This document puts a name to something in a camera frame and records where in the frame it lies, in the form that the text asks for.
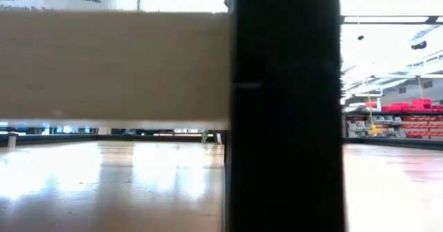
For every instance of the small potted succulent plant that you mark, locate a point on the small potted succulent plant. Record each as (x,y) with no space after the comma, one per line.
(204,137)

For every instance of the yellow broom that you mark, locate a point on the yellow broom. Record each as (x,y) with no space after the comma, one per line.
(374,131)

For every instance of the rack of red bins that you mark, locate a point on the rack of red bins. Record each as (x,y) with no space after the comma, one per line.
(420,104)

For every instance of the black aluminium table frame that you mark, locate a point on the black aluminium table frame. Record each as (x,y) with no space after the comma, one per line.
(69,139)

